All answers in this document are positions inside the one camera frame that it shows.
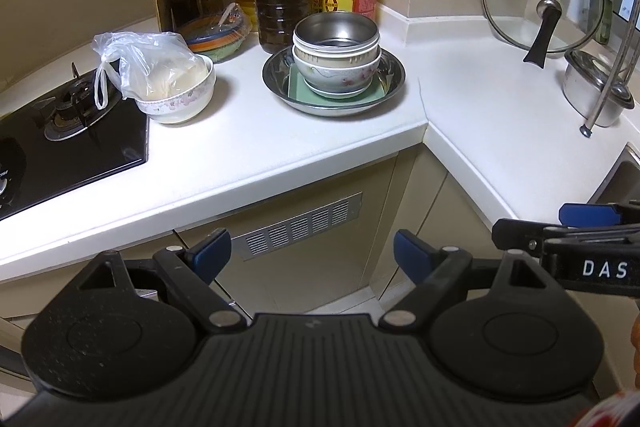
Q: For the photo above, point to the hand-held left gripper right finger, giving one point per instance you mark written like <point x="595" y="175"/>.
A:
<point x="411" y="253"/>

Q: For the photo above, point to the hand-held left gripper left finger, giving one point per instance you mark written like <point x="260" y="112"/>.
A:
<point x="212" y="253"/>

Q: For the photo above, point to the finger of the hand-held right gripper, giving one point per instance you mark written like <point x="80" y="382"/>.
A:
<point x="592" y="216"/>
<point x="517" y="237"/>

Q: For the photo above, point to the green square plate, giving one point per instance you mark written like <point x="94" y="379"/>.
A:
<point x="300" y="92"/>

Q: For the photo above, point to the large stainless steel basin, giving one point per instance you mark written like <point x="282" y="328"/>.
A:
<point x="277" y="79"/>

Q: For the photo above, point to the white floral bowl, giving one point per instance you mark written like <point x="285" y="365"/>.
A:
<point x="335" y="77"/>

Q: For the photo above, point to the small stainless steel bowl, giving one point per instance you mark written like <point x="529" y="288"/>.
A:
<point x="335" y="29"/>

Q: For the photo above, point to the wrapped stack of colourful bowls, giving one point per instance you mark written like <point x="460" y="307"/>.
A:
<point x="215" y="37"/>

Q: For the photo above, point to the person's right hand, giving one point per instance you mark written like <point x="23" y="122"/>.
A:
<point x="636" y="332"/>

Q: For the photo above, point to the stainless steel sink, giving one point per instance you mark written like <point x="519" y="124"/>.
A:
<point x="620" y="182"/>

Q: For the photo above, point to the beige kitchen cabinet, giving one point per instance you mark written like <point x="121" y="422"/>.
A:
<point x="400" y="207"/>

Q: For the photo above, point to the metal cabinet vent grille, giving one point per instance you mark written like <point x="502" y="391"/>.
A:
<point x="300" y="227"/>

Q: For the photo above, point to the steel cooking pot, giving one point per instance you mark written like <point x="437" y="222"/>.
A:
<point x="585" y="99"/>

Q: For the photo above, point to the red patterned clothing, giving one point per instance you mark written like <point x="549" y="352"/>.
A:
<point x="605" y="412"/>

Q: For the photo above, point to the steel pot lid white knob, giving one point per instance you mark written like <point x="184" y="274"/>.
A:
<point x="600" y="69"/>

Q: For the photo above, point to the floral bowl holding plastic bag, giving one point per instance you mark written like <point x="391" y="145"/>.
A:
<point x="180" y="107"/>

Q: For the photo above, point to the black gas stove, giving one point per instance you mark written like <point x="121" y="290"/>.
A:
<point x="60" y="157"/>

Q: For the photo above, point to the clear plastic bag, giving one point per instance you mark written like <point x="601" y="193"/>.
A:
<point x="150" y="67"/>

